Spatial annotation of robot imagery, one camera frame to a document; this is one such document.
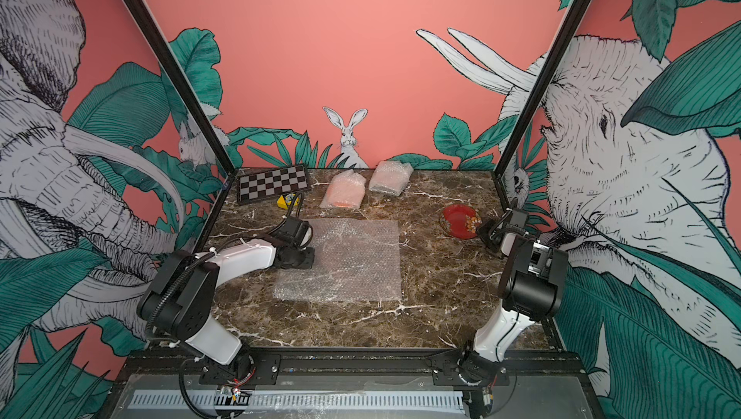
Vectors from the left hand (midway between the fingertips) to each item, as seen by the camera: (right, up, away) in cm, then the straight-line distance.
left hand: (310, 254), depth 94 cm
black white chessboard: (-25, +23, +17) cm, 38 cm away
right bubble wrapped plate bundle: (+27, +27, +21) cm, 44 cm away
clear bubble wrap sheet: (+15, -2, +1) cm, 15 cm away
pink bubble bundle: (+10, +22, +15) cm, 28 cm away
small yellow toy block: (-13, +18, +13) cm, 26 cm away
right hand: (+58, +11, +5) cm, 59 cm away
